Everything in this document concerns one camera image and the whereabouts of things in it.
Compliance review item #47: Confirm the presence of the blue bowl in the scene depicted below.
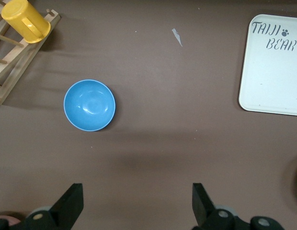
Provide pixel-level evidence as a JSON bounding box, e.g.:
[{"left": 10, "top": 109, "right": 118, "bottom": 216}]
[{"left": 63, "top": 79, "right": 116, "bottom": 132}]

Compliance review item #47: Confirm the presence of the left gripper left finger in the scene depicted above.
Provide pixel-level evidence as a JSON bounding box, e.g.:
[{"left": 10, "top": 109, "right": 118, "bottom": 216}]
[{"left": 0, "top": 183, "right": 84, "bottom": 230}]

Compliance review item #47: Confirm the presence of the cream bear print tray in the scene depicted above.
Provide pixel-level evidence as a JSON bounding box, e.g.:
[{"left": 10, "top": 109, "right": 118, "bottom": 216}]
[{"left": 238, "top": 13, "right": 297, "bottom": 117}]

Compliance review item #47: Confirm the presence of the wooden peg drying rack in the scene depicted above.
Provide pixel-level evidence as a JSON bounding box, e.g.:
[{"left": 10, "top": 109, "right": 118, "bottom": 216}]
[{"left": 0, "top": 0, "right": 61, "bottom": 106}]

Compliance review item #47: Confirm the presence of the pink bowl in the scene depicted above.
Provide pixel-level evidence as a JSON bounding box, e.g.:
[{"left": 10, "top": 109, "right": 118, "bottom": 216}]
[{"left": 0, "top": 215, "right": 21, "bottom": 226}]

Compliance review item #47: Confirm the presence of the yellow mug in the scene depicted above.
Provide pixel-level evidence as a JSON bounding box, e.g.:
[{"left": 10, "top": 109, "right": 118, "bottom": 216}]
[{"left": 0, "top": 0, "right": 52, "bottom": 44}]

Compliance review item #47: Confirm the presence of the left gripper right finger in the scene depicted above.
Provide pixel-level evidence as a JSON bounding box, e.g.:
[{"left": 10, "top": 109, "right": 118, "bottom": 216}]
[{"left": 192, "top": 183, "right": 283, "bottom": 230}]

